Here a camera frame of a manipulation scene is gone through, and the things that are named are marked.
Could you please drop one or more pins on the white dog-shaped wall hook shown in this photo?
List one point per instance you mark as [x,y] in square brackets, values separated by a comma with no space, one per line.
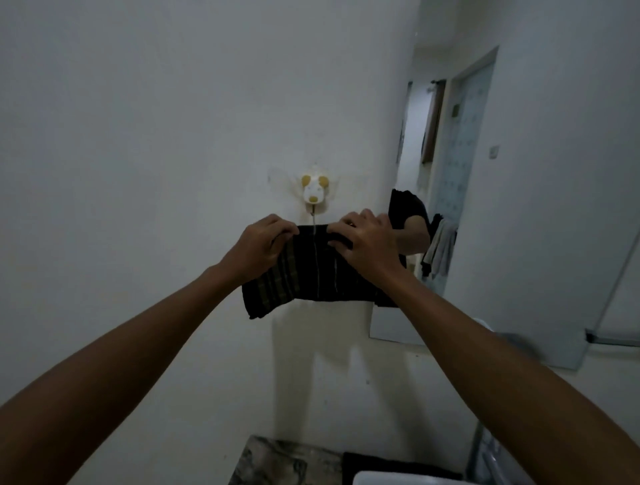
[315,189]

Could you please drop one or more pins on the person's left hand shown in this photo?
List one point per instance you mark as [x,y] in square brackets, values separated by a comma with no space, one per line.
[252,250]

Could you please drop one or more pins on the white basin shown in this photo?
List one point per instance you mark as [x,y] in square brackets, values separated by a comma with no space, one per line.
[410,479]

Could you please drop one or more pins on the person's left forearm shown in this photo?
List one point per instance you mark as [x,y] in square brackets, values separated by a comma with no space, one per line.
[115,369]

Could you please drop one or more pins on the person's right thumb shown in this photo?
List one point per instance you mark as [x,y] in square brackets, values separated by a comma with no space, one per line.
[341,242]

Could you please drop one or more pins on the person's right hand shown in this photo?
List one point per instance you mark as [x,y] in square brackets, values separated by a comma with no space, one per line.
[372,245]

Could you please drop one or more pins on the person's right forearm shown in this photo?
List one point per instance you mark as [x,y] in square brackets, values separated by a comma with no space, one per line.
[500,389]

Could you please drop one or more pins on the person's left thumb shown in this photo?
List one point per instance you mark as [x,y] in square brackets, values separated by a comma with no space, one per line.
[281,247]

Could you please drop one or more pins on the dark striped cloth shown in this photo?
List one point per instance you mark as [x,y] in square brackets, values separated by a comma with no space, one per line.
[310,270]

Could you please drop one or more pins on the frameless wall mirror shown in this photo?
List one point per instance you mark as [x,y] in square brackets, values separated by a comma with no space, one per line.
[525,175]

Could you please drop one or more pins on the black cloth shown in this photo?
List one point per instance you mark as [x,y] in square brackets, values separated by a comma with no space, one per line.
[395,465]

